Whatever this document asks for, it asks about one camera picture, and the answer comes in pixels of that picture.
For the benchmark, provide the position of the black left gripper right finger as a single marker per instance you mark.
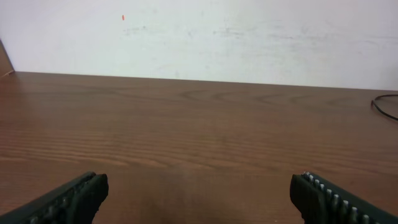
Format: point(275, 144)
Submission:
point(322, 202)

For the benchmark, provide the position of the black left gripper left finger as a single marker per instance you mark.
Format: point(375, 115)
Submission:
point(77, 201)

